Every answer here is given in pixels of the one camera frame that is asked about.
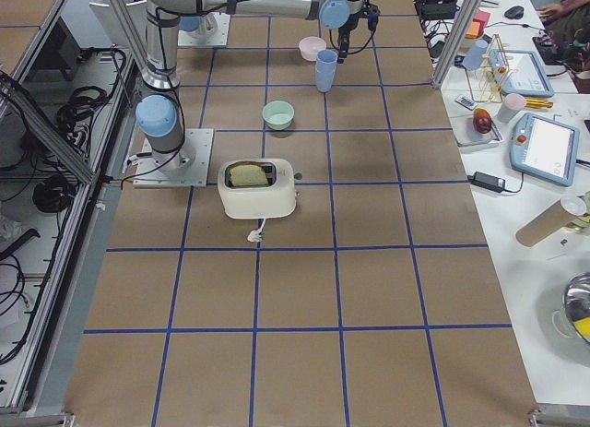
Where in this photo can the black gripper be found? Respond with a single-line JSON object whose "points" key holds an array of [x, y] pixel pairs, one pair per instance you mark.
{"points": [[347, 27]]}

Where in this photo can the light blue plastic cup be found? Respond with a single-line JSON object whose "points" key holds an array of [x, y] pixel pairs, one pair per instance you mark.
{"points": [[326, 62]]}

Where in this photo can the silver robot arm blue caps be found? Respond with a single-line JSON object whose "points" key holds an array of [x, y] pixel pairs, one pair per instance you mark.
{"points": [[163, 19]]}

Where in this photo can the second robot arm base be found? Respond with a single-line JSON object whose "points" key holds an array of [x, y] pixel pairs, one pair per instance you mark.
{"points": [[199, 26]]}

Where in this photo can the light blue far cup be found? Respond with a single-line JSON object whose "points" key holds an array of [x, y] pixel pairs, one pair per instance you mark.
{"points": [[324, 79]]}

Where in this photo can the pink bowl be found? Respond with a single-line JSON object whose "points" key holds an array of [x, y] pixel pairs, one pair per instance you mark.
{"points": [[310, 46]]}

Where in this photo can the mint green bowl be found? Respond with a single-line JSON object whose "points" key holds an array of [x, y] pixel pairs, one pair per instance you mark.
{"points": [[278, 115]]}

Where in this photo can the black electronics box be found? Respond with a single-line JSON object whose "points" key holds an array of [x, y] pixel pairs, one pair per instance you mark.
{"points": [[428, 10]]}

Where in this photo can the blue cup on rack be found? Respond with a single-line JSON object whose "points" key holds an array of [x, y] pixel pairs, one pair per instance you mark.
{"points": [[475, 55]]}

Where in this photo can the orange pink sticky notes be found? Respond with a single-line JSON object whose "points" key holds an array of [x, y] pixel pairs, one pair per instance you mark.
{"points": [[477, 25]]}

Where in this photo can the red apple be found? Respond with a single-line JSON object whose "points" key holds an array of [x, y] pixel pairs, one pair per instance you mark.
{"points": [[482, 121]]}

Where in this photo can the bread slice in toaster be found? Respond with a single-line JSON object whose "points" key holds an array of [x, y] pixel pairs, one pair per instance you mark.
{"points": [[247, 174]]}

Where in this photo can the white toaster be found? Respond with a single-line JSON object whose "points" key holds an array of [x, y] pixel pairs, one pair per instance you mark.
{"points": [[277, 200]]}

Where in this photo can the black computer mouse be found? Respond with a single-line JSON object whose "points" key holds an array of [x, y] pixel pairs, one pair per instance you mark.
{"points": [[514, 13]]}

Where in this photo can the white pink cup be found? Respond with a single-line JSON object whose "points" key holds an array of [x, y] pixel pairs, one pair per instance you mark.
{"points": [[511, 105]]}

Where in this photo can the far teach pendant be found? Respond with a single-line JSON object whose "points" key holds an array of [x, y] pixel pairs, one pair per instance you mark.
{"points": [[519, 72]]}

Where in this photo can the teach pendant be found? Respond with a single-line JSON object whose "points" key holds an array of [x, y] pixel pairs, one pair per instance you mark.
{"points": [[544, 148], [519, 72]]}

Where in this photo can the black power adapter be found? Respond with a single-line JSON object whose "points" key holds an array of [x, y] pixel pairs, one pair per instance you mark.
{"points": [[487, 181]]}

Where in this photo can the gold metal cylinder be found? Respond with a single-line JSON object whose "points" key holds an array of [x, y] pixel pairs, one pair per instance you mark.
{"points": [[534, 103]]}

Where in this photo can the near teach pendant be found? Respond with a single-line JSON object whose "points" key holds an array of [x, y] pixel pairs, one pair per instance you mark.
{"points": [[544, 148]]}

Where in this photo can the seated person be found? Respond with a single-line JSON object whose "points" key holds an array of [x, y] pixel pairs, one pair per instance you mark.
{"points": [[564, 18]]}

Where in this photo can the cardboard tube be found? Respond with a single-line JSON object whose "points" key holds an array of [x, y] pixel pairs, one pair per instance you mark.
{"points": [[552, 219]]}

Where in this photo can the steel mixing bowl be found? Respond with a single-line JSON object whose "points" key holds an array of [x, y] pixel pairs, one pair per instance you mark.
{"points": [[571, 320]]}

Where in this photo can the aluminium frame post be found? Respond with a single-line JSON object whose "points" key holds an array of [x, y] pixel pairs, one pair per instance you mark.
{"points": [[453, 41]]}

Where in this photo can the gold wire rack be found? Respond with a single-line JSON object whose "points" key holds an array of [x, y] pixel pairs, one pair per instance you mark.
{"points": [[485, 84]]}

